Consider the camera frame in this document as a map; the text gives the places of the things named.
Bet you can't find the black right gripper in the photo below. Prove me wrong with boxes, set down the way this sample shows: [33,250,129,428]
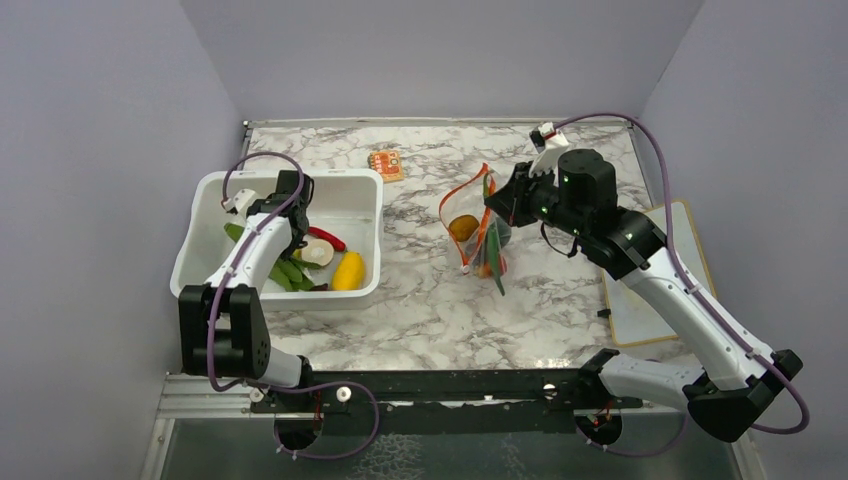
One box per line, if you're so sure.
[485,161,588,239]

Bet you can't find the dark green avocado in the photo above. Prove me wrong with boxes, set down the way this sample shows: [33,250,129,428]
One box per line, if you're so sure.
[494,218,512,248]

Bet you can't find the green chili pepper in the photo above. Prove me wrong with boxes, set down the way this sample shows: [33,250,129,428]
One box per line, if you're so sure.
[483,173,506,296]

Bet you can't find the clear orange-zipper zip bag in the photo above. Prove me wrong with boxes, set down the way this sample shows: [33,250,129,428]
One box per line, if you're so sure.
[438,163,511,280]

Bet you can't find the brown kiwi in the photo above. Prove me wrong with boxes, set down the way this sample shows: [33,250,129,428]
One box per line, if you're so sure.
[448,214,480,243]

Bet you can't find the red chili pepper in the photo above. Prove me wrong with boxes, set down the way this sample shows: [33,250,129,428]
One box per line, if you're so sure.
[308,226,347,252]

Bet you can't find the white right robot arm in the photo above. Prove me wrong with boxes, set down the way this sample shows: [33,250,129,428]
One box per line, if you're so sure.
[484,149,803,443]

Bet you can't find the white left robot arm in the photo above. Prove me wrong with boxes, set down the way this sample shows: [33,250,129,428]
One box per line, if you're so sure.
[178,171,315,411]

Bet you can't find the white mushroom toy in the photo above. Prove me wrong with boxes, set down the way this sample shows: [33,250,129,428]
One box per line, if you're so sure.
[300,239,335,268]

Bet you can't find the green leaf vegetable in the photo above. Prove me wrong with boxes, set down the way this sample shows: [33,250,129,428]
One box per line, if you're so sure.
[223,222,326,293]

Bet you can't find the yellow mango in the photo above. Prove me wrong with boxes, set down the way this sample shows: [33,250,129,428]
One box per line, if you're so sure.
[330,251,366,291]

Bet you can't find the white board yellow rim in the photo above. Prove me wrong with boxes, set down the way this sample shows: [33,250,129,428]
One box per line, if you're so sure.
[601,199,715,347]

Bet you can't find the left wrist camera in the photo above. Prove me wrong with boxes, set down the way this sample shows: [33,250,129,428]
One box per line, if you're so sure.
[221,189,258,216]

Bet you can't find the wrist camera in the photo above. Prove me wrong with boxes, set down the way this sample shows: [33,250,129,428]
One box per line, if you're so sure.
[221,189,258,216]
[529,122,571,177]

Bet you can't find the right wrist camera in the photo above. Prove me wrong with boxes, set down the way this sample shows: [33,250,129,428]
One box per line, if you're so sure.
[529,122,571,177]

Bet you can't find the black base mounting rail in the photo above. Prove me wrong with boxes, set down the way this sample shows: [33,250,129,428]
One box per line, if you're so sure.
[250,368,643,437]

